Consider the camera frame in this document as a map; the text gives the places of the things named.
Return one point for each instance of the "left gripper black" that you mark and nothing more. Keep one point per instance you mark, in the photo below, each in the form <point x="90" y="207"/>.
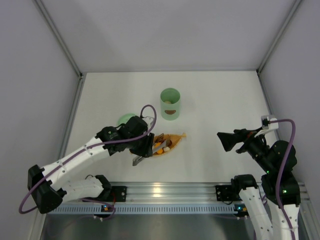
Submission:
<point x="144" y="145"/>

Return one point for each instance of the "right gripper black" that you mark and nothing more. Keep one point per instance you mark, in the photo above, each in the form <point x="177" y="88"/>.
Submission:
<point x="236" y="138"/>

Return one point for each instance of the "metal tongs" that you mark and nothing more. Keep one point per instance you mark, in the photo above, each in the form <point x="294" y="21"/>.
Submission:
<point x="138" y="159"/>

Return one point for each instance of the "orange carrot food toy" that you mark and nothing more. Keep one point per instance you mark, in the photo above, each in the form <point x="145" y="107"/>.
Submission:
<point x="158" y="148"/>

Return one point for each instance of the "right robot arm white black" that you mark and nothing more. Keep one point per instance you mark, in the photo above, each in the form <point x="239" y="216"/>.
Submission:
<point x="281" y="189"/>

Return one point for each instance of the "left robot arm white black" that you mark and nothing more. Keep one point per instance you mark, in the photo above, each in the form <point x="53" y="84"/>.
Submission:
<point x="52" y="185"/>

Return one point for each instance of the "green cylindrical lunch container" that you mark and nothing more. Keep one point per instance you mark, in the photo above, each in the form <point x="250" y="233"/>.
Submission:
<point x="170" y="112"/>

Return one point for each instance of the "orange boat-shaped woven tray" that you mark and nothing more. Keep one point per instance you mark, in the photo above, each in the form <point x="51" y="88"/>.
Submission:
<point x="175" y="138"/>

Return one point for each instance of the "small white food toy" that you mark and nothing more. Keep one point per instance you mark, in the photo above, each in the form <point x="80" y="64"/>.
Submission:
<point x="166" y="149"/>

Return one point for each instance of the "brown food toy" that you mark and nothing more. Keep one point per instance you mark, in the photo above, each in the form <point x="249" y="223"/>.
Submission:
<point x="168" y="142"/>

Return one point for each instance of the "green round lid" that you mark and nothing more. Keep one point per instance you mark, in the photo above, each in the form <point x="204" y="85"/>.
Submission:
<point x="125" y="118"/>

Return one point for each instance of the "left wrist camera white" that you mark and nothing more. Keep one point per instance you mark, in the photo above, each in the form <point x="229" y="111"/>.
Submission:
<point x="149" y="120"/>

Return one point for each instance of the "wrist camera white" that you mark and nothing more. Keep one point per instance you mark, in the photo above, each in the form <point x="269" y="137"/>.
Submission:
<point x="267" y="126"/>
<point x="149" y="120"/>

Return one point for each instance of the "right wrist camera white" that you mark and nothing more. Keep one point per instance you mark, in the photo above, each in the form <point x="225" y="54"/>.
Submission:
<point x="267" y="126"/>

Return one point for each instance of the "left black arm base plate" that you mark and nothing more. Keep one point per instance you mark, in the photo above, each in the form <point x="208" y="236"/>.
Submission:
<point x="113" y="194"/>

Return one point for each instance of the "aluminium mounting rail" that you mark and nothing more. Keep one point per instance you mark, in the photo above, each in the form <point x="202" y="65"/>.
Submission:
<point x="169" y="192"/>

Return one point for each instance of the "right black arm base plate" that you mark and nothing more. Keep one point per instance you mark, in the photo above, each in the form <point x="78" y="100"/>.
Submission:
<point x="226" y="193"/>

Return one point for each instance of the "slotted grey cable duct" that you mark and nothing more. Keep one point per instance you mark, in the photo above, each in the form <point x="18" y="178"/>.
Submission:
<point x="144" y="209"/>

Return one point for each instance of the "left aluminium frame post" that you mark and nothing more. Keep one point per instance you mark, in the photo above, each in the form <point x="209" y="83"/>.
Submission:
<point x="42" y="9"/>

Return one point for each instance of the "aluminium frame post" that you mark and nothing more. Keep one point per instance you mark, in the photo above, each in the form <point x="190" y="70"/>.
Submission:
<point x="42" y="9"/>
<point x="279" y="34"/>

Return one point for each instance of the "right aluminium frame post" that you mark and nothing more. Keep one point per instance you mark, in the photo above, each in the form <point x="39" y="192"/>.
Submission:
<point x="279" y="34"/>

